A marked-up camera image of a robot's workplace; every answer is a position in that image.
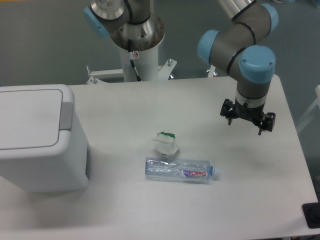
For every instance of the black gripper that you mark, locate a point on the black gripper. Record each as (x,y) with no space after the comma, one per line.
(230,111)

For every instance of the second grey blue robot arm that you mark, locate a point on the second grey blue robot arm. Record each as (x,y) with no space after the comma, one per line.
(106,16)

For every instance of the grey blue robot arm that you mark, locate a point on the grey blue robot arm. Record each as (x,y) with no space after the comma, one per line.
(239,55)

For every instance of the white trash can body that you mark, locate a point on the white trash can body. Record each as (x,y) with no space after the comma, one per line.
(62,167)

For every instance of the white trash can lid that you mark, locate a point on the white trash can lid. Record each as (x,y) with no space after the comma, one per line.
(33,117)

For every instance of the crumpled white green paper package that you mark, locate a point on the crumpled white green paper package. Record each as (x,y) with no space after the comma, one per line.
(165,143)

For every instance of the clear plastic water bottle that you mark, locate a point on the clear plastic water bottle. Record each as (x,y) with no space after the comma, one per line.
(179,170)

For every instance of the black device at table edge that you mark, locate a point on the black device at table edge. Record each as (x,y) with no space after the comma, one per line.
(311,213)

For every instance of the white frame at right edge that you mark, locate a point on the white frame at right edge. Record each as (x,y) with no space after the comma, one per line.
(309,114)

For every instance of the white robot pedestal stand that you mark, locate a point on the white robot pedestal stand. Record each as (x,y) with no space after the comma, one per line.
(138,47)

